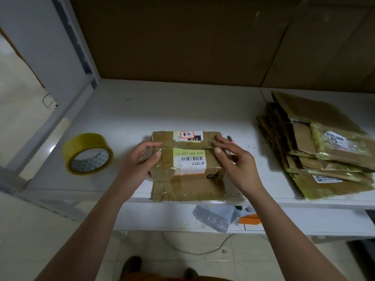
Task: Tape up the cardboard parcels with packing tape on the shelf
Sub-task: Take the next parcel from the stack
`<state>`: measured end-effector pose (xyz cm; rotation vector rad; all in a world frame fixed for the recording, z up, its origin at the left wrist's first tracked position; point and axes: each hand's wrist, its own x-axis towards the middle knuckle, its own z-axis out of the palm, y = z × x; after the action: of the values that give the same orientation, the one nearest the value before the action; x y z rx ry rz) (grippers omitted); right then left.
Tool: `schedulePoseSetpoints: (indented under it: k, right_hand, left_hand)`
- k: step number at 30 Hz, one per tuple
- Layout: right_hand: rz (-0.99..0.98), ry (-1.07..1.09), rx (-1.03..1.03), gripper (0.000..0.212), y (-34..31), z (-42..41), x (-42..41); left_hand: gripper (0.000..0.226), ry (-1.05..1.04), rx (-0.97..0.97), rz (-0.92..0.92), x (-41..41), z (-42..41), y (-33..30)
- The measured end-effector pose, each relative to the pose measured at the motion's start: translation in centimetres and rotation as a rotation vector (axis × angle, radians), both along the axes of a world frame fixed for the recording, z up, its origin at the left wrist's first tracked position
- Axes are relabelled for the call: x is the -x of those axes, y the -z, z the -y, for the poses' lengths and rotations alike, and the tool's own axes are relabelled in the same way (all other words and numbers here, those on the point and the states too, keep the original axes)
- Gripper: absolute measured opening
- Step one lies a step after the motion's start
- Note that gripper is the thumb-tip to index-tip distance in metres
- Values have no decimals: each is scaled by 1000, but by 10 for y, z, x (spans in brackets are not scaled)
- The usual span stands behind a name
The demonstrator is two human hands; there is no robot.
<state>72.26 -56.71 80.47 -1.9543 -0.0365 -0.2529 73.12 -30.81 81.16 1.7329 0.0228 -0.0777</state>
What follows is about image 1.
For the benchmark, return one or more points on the person's left hand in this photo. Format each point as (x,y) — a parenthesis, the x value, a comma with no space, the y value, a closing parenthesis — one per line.
(136,169)

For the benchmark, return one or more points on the person's right hand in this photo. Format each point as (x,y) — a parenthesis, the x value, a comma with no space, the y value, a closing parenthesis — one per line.
(240,169)

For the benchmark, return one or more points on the pink utility knife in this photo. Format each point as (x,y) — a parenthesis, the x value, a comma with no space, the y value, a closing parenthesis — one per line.
(229,138)

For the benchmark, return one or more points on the barcode label cardboard box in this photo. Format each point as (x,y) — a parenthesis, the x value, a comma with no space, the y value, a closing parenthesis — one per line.
(187,181)

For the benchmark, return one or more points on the white metal shelf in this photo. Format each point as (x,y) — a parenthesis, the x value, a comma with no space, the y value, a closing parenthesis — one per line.
(146,108)

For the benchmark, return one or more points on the yellow tape roll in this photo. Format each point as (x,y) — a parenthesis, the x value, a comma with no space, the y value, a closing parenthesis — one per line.
(73,146)

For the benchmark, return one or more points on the stack of cardboard boxes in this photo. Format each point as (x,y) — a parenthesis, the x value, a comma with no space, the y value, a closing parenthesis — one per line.
(322,149)

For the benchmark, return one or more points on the person's right forearm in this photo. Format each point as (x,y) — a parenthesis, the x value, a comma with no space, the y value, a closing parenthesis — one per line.
(299,243)

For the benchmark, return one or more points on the person's left forearm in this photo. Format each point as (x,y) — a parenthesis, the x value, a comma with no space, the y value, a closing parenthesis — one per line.
(82,243)

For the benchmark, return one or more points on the person's left leg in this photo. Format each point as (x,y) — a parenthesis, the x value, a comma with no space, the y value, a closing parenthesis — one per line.
(130,267)

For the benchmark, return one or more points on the person's leg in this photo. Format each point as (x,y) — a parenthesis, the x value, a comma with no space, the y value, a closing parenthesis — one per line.
(191,274)
(130,267)

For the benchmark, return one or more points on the person's right leg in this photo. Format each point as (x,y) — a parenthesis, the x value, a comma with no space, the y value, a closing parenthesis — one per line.
(191,274)

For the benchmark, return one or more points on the orange plastic object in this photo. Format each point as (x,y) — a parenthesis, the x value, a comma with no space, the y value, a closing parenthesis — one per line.
(251,219)

